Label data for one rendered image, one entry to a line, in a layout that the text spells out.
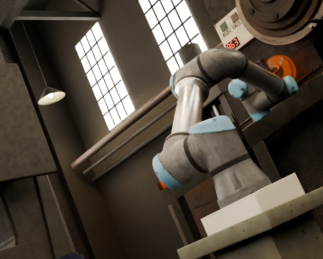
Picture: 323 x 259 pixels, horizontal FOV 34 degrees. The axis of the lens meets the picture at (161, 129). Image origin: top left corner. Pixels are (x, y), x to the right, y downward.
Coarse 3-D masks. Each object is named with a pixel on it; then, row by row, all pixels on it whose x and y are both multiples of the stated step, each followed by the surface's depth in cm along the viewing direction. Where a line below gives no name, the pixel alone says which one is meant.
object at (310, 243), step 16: (288, 224) 128; (304, 224) 132; (256, 240) 125; (272, 240) 122; (288, 240) 125; (304, 240) 129; (320, 240) 133; (224, 256) 133; (240, 256) 130; (256, 256) 126; (272, 256) 123; (288, 256) 123; (304, 256) 126; (320, 256) 130
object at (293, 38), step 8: (320, 0) 207; (240, 8) 235; (320, 8) 208; (240, 16) 236; (320, 16) 208; (248, 24) 233; (312, 24) 211; (320, 24) 214; (256, 32) 231; (296, 32) 217; (304, 32) 214; (312, 32) 218; (264, 40) 228; (272, 40) 226; (280, 40) 223; (288, 40) 220; (296, 40) 217
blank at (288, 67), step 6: (276, 60) 228; (282, 60) 226; (288, 60) 224; (282, 66) 226; (288, 66) 224; (294, 66) 225; (288, 72) 225; (294, 72) 224; (282, 78) 227; (294, 78) 225
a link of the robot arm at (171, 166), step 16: (192, 64) 175; (176, 80) 178; (192, 80) 171; (208, 80) 173; (176, 96) 177; (192, 96) 166; (176, 112) 163; (192, 112) 160; (176, 128) 155; (176, 144) 145; (160, 160) 146; (176, 160) 143; (160, 176) 146; (176, 176) 144; (192, 176) 143
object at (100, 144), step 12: (156, 96) 1058; (168, 96) 1048; (144, 108) 1087; (168, 108) 1072; (132, 120) 1122; (156, 120) 1106; (120, 132) 1162; (96, 144) 1226; (120, 144) 1200; (144, 144) 1168; (84, 156) 1265; (108, 156) 1242; (108, 168) 1275; (96, 180) 1321
